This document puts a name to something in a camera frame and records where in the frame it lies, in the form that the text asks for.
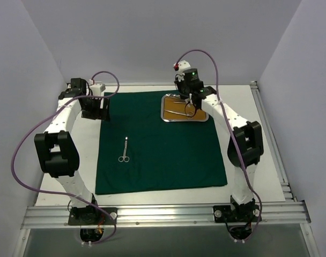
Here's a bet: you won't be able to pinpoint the back aluminium rail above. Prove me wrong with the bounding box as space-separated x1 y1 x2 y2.
67 81 256 87

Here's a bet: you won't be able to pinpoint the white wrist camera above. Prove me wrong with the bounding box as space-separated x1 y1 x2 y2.
173 60 191 77
90 82 106 97

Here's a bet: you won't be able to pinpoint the silver surgical scissors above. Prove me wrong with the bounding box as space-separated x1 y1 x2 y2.
118 137 130 163

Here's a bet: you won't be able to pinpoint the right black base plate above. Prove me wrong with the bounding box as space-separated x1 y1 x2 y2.
212 205 262 223

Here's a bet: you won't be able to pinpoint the aluminium rail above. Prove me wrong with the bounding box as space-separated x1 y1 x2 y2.
21 201 311 229
250 81 296 201
67 81 256 87

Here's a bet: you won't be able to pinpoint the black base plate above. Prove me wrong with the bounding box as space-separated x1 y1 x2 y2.
212 205 262 223
68 206 118 225

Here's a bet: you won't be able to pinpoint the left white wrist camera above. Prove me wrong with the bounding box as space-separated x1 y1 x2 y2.
90 82 106 97

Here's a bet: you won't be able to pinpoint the right aluminium rail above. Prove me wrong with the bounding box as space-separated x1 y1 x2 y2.
250 81 296 201

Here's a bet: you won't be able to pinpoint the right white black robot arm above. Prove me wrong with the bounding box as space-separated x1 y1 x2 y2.
174 64 264 221

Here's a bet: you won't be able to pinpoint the metal tray yellow liner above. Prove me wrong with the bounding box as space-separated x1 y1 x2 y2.
161 94 209 122

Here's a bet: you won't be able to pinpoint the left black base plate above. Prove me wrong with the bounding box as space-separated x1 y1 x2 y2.
68 206 118 225

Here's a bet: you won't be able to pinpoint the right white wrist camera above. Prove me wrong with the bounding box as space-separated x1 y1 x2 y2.
173 60 191 77

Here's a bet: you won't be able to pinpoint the front aluminium rail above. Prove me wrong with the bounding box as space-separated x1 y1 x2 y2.
21 201 311 229

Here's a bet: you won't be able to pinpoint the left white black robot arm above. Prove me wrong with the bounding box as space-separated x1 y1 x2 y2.
34 78 109 224

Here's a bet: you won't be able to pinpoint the green surgical cloth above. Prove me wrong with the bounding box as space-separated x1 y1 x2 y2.
95 92 227 195

